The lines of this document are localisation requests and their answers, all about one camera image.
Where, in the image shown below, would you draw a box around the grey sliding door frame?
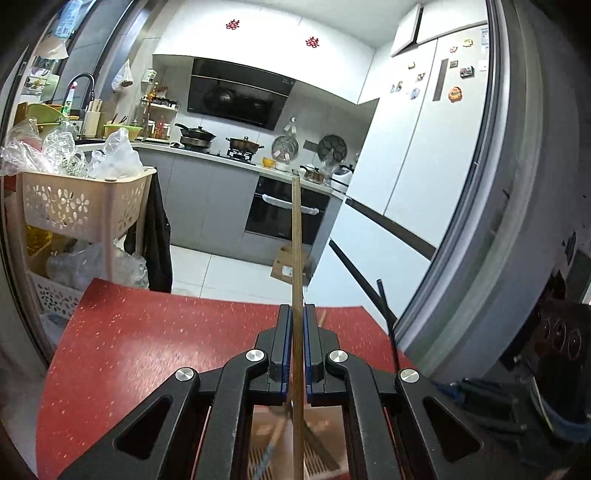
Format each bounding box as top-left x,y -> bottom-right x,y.
396,0 -> 591,386

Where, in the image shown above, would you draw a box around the spice rack with bottles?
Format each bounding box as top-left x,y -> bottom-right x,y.
139,81 -> 182,142

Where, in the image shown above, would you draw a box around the black kitchen faucet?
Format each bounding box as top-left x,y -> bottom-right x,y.
64,73 -> 96,121

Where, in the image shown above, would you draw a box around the black thin tube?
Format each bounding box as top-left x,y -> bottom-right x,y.
376,278 -> 401,376

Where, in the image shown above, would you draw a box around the white rice cooker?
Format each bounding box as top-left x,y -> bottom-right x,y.
330,164 -> 356,193

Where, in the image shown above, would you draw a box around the clear crumpled plastic bags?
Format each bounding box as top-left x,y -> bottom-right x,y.
0,117 -> 147,182

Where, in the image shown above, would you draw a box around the steel pot with lid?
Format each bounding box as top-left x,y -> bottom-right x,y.
225,136 -> 265,160

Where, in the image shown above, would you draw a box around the black wok pan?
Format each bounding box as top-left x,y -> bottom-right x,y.
174,122 -> 218,150

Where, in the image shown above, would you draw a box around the black flat bar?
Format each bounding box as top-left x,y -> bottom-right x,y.
328,239 -> 399,325

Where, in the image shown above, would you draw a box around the green plastic basket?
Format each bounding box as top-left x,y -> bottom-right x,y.
103,122 -> 144,140

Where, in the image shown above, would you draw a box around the hanging white plastic bag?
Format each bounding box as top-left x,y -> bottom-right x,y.
111,59 -> 135,92

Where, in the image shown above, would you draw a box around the beige chopstick caddy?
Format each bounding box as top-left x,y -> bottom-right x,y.
82,99 -> 105,138

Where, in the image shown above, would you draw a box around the hanging black multi-hole pan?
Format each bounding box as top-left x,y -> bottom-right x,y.
318,134 -> 348,162

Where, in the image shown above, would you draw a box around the black range hood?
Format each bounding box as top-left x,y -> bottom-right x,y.
187,58 -> 296,131

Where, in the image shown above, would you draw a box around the black hanging cloth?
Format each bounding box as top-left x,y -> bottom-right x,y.
124,172 -> 174,294

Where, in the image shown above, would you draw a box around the hanging steel strainer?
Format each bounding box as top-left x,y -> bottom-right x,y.
271,134 -> 300,162

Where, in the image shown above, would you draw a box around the beige plastic storage cart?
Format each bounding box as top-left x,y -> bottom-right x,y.
7,166 -> 158,326

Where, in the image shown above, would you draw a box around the yellow oil bottle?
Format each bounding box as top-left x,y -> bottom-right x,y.
25,223 -> 55,258

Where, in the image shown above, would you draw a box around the clear plastic bags with bottles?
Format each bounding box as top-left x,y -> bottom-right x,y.
46,240 -> 150,292

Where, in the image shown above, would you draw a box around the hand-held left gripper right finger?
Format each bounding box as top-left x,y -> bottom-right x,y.
303,304 -> 525,480

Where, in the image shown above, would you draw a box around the white wall cabinets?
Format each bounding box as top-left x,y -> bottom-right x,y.
151,0 -> 394,106

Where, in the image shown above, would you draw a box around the grey base cabinets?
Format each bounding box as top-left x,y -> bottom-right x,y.
133,147 -> 260,266

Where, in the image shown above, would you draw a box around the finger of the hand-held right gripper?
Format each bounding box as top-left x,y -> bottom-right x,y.
438,376 -> 529,437

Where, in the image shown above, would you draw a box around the wooden chopstick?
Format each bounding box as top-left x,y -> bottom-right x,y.
291,178 -> 306,480

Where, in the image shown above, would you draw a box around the white refrigerator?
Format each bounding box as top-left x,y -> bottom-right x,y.
305,22 -> 492,324

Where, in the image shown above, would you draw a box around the group of fridge magnets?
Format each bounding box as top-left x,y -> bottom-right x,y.
389,39 -> 476,103

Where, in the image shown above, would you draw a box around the cardboard box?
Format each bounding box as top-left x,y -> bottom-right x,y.
270,246 -> 315,283

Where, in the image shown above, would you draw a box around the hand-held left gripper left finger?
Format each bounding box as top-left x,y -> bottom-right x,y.
58,305 -> 293,480

